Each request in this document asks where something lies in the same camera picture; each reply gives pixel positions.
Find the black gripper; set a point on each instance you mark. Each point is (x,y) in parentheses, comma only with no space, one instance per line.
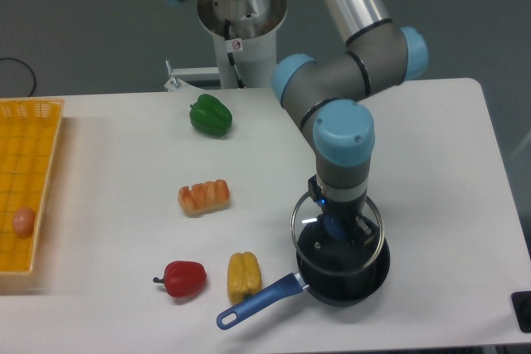
(342,210)

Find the glass lid with blue knob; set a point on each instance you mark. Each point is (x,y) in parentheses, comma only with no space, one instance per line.
(333,258)

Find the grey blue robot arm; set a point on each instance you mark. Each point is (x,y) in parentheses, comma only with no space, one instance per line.
(323,100)

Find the yellow bell pepper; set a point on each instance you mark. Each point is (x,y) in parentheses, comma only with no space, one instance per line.
(243,277)

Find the toy bread loaf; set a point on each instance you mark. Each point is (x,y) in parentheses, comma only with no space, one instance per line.
(202,198)

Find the red bell pepper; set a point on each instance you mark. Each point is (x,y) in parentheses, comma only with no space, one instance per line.
(182,279)

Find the green bell pepper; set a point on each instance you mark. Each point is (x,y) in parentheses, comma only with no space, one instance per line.
(210,116)

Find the black device at table edge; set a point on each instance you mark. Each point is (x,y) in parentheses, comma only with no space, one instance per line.
(521,301)

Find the brown egg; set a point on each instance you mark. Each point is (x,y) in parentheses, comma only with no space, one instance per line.
(23,221)

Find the yellow plastic basket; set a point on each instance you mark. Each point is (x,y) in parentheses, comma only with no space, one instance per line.
(29,134)

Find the blue handled saucepan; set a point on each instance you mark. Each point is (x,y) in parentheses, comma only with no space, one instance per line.
(334,291)

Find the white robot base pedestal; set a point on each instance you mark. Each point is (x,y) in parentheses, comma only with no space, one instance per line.
(243,33)

